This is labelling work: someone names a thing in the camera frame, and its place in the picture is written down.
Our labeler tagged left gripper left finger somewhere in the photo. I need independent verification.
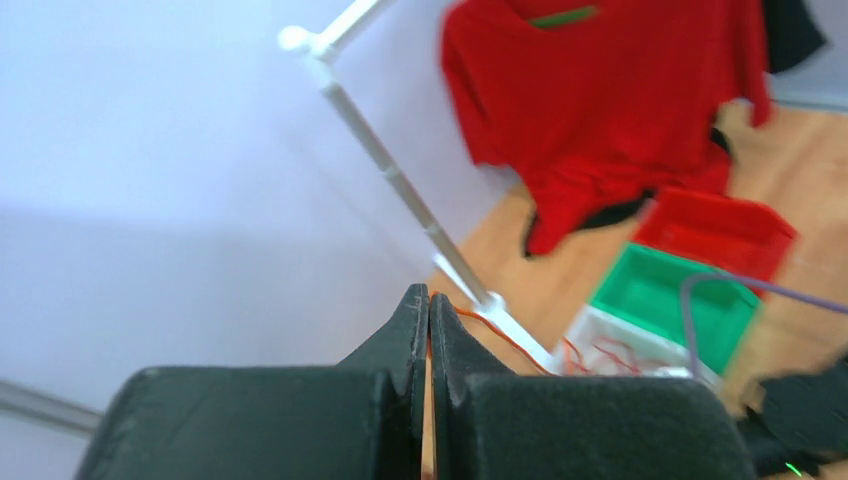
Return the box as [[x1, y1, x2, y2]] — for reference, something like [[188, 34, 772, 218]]
[[76, 284, 430, 479]]

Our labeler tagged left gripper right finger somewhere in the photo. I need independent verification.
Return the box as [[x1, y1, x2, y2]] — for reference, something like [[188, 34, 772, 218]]
[[429, 294, 756, 479]]

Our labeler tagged red cable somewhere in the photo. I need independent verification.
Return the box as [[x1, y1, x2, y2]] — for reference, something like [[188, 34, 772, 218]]
[[561, 336, 664, 378]]

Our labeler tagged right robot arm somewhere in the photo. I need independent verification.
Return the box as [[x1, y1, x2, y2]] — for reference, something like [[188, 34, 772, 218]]
[[737, 357, 847, 478]]

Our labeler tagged white plastic bin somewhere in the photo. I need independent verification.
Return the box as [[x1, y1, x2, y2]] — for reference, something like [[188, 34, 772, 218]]
[[551, 304, 691, 378]]

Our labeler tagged green plastic bin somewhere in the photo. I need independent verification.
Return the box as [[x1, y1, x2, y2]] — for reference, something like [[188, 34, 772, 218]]
[[590, 243, 761, 375]]

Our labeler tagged red plastic bin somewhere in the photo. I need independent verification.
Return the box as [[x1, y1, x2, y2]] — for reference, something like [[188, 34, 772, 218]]
[[632, 189, 798, 281]]

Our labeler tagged red t-shirt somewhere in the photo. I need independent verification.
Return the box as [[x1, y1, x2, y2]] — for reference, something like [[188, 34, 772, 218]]
[[441, 1, 771, 256]]

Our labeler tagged clothes rack pole with base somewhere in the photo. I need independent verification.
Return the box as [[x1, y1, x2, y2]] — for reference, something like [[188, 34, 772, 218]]
[[277, 0, 557, 375]]

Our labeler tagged green hanger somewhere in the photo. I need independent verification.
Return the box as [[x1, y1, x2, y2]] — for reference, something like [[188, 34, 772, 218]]
[[528, 5, 599, 30]]

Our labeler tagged aluminium frame rail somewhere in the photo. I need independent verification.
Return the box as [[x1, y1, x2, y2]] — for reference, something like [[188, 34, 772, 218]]
[[1, 380, 104, 437]]

